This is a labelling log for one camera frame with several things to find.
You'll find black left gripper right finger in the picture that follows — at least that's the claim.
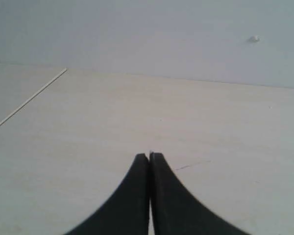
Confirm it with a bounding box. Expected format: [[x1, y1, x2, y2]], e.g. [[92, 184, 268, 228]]
[[149, 152, 248, 235]]

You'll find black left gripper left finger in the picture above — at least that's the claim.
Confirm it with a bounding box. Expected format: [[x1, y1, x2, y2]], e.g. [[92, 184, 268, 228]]
[[66, 153, 150, 235]]

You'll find small white wall peg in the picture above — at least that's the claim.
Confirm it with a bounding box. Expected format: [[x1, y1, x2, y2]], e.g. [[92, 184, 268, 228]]
[[247, 35, 260, 43]]

